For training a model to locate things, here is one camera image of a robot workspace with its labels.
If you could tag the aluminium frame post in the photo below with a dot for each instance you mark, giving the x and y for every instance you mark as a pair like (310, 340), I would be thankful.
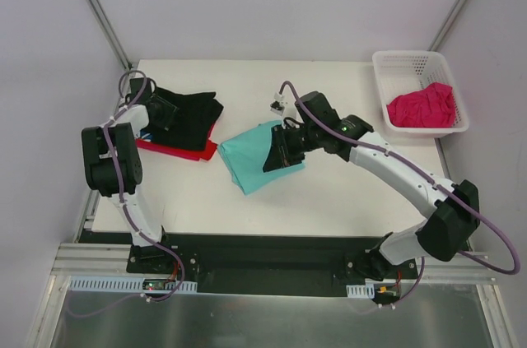
(109, 33)
(455, 10)

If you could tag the pink t shirt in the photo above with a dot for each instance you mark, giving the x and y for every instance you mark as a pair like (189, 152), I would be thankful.
(433, 107)

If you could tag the white plastic basket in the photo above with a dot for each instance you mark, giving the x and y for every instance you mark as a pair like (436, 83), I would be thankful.
(400, 72)

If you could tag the red t shirt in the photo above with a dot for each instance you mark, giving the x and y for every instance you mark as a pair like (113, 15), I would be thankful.
(185, 152)

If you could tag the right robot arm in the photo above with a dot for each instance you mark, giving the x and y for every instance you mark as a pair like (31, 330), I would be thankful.
(446, 206)

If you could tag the right aluminium frame post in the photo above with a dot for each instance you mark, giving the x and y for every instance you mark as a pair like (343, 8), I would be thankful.
(455, 10)

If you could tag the left white cable duct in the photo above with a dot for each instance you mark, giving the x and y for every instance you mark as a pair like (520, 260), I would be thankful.
(109, 284)

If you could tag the right white cable duct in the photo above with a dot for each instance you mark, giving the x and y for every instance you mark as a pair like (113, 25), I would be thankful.
(366, 291)

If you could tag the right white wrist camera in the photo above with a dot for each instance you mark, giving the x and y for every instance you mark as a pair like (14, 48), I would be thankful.
(278, 105)

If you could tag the black t shirt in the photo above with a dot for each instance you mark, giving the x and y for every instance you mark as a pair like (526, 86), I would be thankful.
(197, 113)

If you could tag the left aluminium frame post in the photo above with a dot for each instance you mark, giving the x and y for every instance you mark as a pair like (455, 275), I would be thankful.
(109, 33)

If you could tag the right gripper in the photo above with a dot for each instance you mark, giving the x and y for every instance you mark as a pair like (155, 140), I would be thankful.
(286, 146)

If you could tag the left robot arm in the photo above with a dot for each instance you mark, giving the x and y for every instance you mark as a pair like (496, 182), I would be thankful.
(113, 166)

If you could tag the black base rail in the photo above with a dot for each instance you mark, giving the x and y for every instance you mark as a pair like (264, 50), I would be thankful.
(250, 264)

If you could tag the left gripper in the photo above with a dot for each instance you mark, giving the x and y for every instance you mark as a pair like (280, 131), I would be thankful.
(165, 110)

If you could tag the teal t shirt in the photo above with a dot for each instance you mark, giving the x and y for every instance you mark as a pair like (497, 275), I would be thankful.
(244, 156)

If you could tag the white cable duct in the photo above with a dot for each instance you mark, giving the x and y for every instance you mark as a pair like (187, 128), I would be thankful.
(109, 284)
(366, 291)

